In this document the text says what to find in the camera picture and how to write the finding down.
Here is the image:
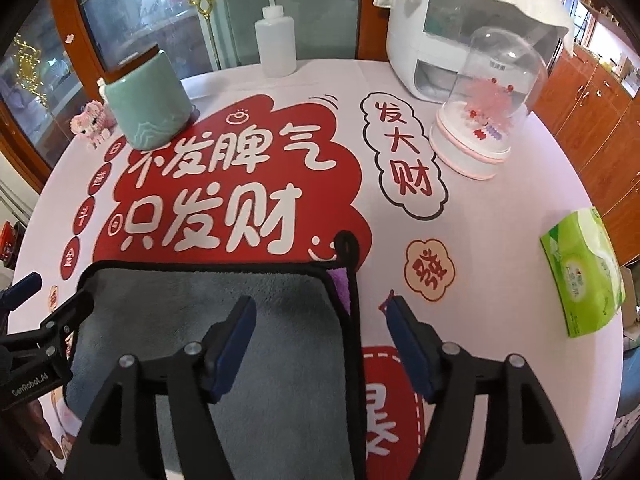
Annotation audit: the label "wooden cabinet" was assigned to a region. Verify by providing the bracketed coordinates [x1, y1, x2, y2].
[534, 46, 639, 264]

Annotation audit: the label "pink printed tablecloth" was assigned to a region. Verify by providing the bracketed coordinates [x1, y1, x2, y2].
[9, 60, 623, 479]

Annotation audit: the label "green tissue pack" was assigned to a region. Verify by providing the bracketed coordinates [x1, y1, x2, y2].
[540, 207, 626, 338]

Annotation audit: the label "white water dispenser appliance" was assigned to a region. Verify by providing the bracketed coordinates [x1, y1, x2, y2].
[376, 0, 573, 103]

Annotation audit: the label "teal ceramic canister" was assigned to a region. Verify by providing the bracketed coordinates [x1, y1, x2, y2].
[104, 44, 193, 151]

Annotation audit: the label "glass dome pink ornament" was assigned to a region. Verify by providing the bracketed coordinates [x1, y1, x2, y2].
[428, 26, 547, 181]

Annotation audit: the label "pink block toy figure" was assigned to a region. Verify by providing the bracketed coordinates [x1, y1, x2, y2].
[70, 101, 116, 148]

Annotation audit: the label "purple and grey towel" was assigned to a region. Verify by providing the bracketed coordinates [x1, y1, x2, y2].
[65, 231, 366, 479]

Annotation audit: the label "white squeeze wash bottle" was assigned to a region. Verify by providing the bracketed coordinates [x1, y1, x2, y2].
[254, 0, 297, 78]

